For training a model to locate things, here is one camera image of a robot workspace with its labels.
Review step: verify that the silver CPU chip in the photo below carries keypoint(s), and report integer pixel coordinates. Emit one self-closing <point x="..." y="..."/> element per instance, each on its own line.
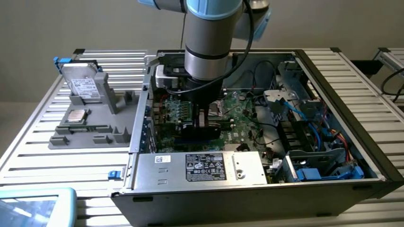
<point x="75" y="116"/>

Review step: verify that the silver chipset heat sink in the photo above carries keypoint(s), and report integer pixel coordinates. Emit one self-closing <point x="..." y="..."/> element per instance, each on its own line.
<point x="236" y="147"/>

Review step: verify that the CPU socket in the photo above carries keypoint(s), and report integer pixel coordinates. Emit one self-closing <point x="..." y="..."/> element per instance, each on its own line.
<point x="217" y="109"/>

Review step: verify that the grey drive cage blue caddy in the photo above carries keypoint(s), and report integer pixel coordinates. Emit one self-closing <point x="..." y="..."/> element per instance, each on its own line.
<point x="319" y="165"/>

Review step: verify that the metal disk bay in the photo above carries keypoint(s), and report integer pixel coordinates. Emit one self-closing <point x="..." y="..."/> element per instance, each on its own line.
<point x="293" y="80"/>

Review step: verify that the open black PC case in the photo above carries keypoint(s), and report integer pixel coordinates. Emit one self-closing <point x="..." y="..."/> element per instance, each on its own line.
<point x="240" y="203"/>

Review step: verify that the grey parts rack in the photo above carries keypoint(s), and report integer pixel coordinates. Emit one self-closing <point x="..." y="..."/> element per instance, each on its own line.
<point x="95" y="137"/>

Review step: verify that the silver hard disk blue bracket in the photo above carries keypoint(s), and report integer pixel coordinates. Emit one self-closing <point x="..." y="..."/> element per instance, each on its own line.
<point x="83" y="82"/>

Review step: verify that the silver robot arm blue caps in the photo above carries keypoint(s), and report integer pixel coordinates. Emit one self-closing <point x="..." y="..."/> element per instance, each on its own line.
<point x="207" y="35"/>

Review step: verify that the green motherboard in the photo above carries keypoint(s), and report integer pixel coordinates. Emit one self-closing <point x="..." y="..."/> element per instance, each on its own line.
<point x="243" y="134"/>

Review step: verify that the blue case latch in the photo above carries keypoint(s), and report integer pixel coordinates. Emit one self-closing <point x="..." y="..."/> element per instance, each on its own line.
<point x="113" y="175"/>

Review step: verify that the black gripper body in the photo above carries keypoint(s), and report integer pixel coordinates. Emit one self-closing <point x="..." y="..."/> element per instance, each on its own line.
<point x="203" y="92"/>

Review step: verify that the silver power supply unit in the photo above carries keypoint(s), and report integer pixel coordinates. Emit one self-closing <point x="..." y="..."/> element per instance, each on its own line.
<point x="201" y="170"/>

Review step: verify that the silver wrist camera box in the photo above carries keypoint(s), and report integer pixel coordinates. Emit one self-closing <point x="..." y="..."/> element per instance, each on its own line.
<point x="165" y="79"/>

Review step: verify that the black graphics card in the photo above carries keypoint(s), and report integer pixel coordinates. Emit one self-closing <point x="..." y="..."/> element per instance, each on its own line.
<point x="201" y="134"/>

